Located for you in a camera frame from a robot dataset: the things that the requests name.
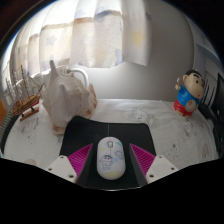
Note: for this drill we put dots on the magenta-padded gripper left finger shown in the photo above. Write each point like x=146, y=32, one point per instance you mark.
x=80, y=159

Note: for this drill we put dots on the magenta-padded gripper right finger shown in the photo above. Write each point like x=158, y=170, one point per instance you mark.
x=143, y=159

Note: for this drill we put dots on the white cartoon-print computer mouse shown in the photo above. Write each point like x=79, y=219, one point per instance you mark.
x=111, y=158

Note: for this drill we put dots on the black mouse pad green lines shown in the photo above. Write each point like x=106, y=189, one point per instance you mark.
x=133, y=133

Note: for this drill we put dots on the white printed tablecloth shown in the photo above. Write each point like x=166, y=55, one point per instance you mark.
x=180, y=133

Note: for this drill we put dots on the large white conch shell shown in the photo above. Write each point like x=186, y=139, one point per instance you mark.
x=66, y=96

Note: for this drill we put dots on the wooden model sailing ship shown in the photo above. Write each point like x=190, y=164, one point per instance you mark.
x=26, y=105

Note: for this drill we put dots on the cartoon boy figurine blue shirt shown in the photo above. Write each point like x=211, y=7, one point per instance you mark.
x=188, y=95

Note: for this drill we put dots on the black router with antennas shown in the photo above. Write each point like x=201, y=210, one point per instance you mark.
x=208, y=106

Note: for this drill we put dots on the white star-print curtain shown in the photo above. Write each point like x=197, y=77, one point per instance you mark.
x=90, y=36

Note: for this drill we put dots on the white wall shelf unit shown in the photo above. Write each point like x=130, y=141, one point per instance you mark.
x=210, y=55

